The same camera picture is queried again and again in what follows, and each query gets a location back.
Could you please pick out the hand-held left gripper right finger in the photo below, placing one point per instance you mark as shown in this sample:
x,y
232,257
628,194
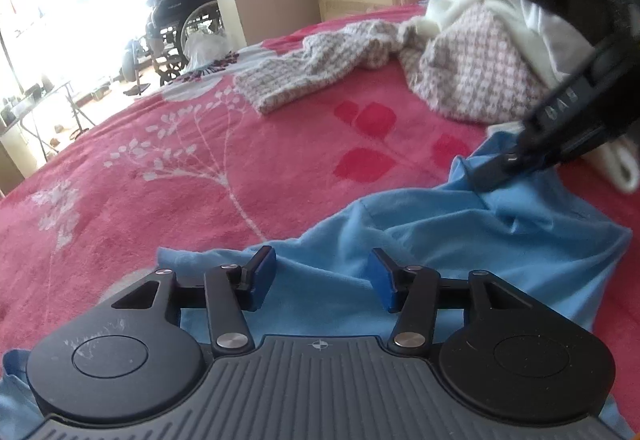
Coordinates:
x,y
382,280

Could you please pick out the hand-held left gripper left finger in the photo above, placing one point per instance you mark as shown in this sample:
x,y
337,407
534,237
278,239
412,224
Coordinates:
x,y
262,275

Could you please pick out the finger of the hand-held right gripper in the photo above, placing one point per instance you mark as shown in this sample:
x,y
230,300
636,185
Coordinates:
x,y
500,168

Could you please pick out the blue shirt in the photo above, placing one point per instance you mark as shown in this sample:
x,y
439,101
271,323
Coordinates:
x,y
450,240

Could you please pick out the checked knit sweater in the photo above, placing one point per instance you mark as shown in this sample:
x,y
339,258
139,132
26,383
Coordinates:
x,y
475,60

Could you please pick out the pink floral blanket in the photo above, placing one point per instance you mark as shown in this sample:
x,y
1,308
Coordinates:
x,y
200,170

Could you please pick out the white plastic bag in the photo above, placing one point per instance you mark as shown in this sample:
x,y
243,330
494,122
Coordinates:
x,y
205,50

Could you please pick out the folding table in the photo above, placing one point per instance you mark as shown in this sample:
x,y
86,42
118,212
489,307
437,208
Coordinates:
x,y
35,110

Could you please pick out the wheelchair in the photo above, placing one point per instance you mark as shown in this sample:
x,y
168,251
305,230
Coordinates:
x,y
172,5

